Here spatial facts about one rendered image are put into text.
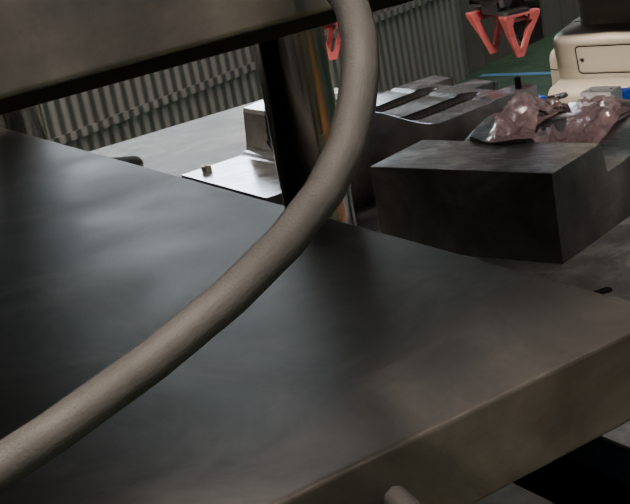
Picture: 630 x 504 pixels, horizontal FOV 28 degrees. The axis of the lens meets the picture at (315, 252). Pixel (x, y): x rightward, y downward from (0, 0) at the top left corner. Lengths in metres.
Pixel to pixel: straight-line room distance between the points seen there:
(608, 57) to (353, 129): 1.91
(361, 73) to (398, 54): 5.62
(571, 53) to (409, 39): 3.81
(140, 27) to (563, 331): 0.30
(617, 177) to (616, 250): 0.12
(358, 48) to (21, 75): 0.12
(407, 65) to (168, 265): 5.25
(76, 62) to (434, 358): 0.28
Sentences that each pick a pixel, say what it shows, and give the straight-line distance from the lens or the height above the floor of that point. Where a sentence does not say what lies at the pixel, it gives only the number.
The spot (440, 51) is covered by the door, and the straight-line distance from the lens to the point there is 6.36.
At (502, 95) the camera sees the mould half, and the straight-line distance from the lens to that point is 1.94.
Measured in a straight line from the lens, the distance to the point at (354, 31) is 0.46.
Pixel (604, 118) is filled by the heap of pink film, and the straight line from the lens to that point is 1.66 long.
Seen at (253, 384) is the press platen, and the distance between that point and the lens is 0.68.
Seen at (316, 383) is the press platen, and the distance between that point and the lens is 0.66.
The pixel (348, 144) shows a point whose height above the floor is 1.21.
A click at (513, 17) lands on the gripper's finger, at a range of 2.02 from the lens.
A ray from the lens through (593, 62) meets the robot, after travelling 2.34.
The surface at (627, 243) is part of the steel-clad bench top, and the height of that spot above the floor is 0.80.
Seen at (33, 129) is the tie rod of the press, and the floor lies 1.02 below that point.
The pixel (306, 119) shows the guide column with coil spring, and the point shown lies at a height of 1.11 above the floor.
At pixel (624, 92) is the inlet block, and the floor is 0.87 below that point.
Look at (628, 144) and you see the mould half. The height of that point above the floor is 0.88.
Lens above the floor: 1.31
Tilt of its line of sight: 18 degrees down
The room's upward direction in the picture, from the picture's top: 11 degrees counter-clockwise
